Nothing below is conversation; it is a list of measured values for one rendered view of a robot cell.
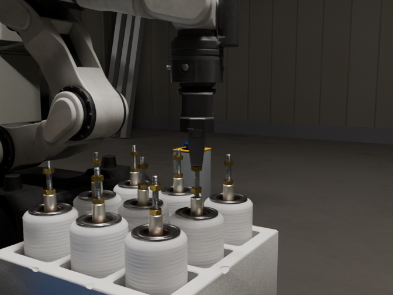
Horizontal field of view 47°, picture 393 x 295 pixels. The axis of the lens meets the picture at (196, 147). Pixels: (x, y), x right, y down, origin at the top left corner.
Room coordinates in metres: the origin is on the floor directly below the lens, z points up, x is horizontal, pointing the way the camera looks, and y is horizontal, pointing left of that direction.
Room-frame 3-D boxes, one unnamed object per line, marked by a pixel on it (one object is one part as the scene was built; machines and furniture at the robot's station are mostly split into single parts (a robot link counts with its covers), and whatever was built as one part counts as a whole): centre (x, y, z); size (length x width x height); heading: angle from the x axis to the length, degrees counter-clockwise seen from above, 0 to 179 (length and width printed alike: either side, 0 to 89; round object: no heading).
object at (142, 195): (0.82, 0.10, 0.26); 0.02 x 0.02 x 0.03
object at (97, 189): (0.72, 0.16, 0.30); 0.01 x 0.01 x 0.08
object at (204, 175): (1.11, 0.01, 0.16); 0.07 x 0.07 x 0.31; 58
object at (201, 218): (0.76, 0.00, 0.25); 0.08 x 0.08 x 0.01
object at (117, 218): (0.72, 0.16, 0.25); 0.08 x 0.08 x 0.01
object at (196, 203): (0.76, 0.00, 0.26); 0.02 x 0.02 x 0.03
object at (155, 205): (0.66, 0.06, 0.30); 0.01 x 0.01 x 0.08
